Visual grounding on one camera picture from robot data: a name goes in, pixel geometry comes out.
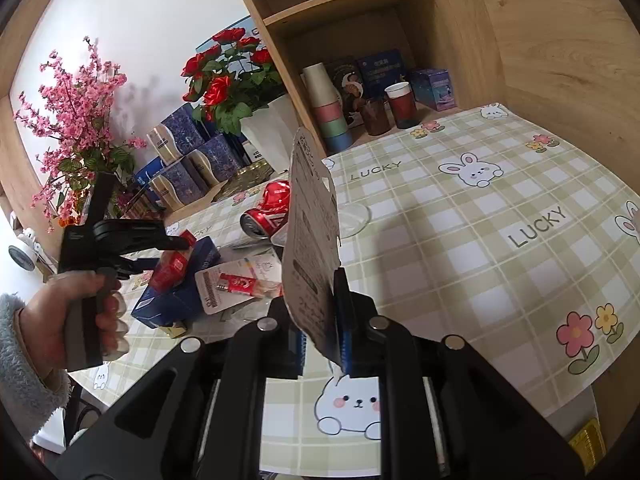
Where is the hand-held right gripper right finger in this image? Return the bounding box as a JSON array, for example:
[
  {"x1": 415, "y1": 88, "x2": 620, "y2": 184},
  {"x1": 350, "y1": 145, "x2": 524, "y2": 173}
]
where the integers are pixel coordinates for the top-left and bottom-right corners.
[{"x1": 332, "y1": 267, "x2": 587, "y2": 480}]

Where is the white standing fan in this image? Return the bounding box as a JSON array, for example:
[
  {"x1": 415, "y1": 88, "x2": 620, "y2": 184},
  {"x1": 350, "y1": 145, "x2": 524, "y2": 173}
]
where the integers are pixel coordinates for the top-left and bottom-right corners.
[{"x1": 7, "y1": 227, "x2": 56, "y2": 281}]

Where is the brown cup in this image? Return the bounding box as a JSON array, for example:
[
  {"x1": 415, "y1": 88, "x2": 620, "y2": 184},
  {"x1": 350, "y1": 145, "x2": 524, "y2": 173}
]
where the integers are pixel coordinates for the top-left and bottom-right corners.
[{"x1": 361, "y1": 99, "x2": 391, "y2": 136}]

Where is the checked rabbit-print tablecloth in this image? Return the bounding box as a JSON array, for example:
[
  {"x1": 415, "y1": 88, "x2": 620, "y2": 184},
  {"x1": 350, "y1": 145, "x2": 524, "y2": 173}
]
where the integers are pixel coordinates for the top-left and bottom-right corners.
[{"x1": 75, "y1": 102, "x2": 640, "y2": 473}]

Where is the red rose plant white pot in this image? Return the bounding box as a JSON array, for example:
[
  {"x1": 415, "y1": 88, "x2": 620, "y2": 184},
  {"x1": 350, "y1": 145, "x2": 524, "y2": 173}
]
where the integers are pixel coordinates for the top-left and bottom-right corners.
[{"x1": 181, "y1": 27, "x2": 301, "y2": 171}]

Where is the pink blossom artificial plant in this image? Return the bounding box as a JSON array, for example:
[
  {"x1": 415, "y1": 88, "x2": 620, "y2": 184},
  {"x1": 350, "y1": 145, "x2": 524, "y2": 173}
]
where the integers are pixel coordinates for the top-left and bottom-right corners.
[{"x1": 14, "y1": 37, "x2": 148, "y2": 233}]

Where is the large light blue box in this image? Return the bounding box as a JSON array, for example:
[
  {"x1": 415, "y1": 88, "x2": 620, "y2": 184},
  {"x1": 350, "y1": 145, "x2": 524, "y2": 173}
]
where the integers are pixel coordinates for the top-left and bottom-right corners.
[{"x1": 195, "y1": 15, "x2": 263, "y2": 56}]

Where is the blue carton white lettering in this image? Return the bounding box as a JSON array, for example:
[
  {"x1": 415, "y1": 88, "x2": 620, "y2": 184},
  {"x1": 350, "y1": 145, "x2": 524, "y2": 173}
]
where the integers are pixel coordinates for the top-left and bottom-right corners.
[{"x1": 134, "y1": 157, "x2": 166, "y2": 186}]

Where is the blue gift box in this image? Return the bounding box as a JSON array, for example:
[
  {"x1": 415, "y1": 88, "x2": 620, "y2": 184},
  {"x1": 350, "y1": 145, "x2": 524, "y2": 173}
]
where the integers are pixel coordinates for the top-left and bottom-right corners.
[{"x1": 357, "y1": 50, "x2": 405, "y2": 98}]

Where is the crushed red soda can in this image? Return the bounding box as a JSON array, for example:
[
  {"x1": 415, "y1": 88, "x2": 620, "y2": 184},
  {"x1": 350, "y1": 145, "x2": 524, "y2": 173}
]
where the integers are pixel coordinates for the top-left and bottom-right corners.
[{"x1": 240, "y1": 180, "x2": 293, "y2": 241}]

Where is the small purple box on shelf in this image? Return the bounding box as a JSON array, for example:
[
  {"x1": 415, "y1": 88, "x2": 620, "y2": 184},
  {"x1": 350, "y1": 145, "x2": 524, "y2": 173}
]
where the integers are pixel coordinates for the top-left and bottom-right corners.
[{"x1": 411, "y1": 68, "x2": 458, "y2": 112}]

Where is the white text-print packaging card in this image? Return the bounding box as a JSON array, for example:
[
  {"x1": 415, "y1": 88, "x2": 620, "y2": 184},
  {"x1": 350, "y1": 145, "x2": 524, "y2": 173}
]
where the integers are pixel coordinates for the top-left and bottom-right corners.
[{"x1": 281, "y1": 126, "x2": 343, "y2": 363}]

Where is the person's left hand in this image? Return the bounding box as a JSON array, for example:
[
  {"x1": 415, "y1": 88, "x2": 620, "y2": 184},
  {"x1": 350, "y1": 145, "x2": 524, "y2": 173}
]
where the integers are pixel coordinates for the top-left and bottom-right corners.
[{"x1": 17, "y1": 271, "x2": 130, "y2": 380}]

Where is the yellow plastic item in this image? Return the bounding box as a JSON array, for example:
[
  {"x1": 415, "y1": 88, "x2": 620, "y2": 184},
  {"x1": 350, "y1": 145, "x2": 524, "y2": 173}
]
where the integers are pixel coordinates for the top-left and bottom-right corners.
[{"x1": 567, "y1": 417, "x2": 606, "y2": 466}]

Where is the wooden shelf unit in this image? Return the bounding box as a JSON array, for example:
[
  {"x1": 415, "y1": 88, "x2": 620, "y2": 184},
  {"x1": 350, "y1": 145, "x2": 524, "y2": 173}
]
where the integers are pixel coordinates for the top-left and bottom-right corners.
[{"x1": 222, "y1": 0, "x2": 506, "y2": 161}]

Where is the small red box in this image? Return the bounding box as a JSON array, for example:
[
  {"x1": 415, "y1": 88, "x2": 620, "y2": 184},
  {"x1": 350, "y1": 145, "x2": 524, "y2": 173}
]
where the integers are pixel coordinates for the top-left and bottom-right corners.
[{"x1": 150, "y1": 230, "x2": 198, "y2": 291}]

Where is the stack of pastel paper cups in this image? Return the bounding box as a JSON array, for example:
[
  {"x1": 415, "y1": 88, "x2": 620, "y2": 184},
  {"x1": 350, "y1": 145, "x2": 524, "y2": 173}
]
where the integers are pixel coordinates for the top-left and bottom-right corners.
[{"x1": 301, "y1": 62, "x2": 352, "y2": 153}]

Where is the red cup white rim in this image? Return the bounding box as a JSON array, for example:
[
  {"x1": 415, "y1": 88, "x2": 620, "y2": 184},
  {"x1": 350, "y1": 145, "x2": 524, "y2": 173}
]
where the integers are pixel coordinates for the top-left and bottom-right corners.
[{"x1": 385, "y1": 81, "x2": 420, "y2": 130}]

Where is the purple and gold gift box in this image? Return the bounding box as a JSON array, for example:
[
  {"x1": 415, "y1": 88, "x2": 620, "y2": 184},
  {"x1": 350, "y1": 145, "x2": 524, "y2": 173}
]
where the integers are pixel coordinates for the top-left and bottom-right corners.
[
  {"x1": 150, "y1": 162, "x2": 203, "y2": 211},
  {"x1": 147, "y1": 110, "x2": 206, "y2": 166},
  {"x1": 187, "y1": 135, "x2": 246, "y2": 181}
]

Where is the white cake-print packaging card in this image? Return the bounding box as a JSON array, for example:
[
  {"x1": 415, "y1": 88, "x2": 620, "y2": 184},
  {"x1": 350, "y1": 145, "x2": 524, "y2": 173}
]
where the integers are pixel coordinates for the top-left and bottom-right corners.
[{"x1": 194, "y1": 255, "x2": 283, "y2": 316}]

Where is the clear plastic lid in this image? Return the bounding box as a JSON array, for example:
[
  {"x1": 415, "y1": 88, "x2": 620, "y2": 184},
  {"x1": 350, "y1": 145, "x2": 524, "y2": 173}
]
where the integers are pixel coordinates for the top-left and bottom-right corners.
[{"x1": 337, "y1": 202, "x2": 373, "y2": 238}]

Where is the gold tray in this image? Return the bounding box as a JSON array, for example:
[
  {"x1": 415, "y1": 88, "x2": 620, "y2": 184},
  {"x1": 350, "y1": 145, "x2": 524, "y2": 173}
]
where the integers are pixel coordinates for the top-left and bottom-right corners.
[{"x1": 220, "y1": 162, "x2": 281, "y2": 201}]

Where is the flat blue box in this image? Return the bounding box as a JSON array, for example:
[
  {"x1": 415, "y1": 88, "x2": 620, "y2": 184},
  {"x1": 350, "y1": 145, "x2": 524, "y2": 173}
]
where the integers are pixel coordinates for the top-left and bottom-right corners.
[{"x1": 131, "y1": 237, "x2": 223, "y2": 328}]

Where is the person's left forearm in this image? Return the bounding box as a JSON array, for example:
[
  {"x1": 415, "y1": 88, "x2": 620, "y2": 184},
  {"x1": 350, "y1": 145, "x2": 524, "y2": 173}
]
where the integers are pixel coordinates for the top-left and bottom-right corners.
[{"x1": 0, "y1": 292, "x2": 71, "y2": 443}]

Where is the dark illustrated box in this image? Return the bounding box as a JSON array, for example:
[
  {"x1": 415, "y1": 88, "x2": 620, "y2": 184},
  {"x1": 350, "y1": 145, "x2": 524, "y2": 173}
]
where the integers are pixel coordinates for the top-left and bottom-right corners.
[{"x1": 325, "y1": 57, "x2": 363, "y2": 126}]

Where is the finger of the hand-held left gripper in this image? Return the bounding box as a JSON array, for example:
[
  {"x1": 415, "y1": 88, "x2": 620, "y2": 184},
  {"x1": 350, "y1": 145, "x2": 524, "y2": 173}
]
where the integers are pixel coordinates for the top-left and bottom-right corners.
[
  {"x1": 95, "y1": 219, "x2": 198, "y2": 253},
  {"x1": 112, "y1": 255, "x2": 163, "y2": 278}
]

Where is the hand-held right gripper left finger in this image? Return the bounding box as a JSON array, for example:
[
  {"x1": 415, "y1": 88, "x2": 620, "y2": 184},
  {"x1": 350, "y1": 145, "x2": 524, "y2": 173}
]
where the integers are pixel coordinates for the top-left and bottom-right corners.
[{"x1": 52, "y1": 297, "x2": 307, "y2": 480}]

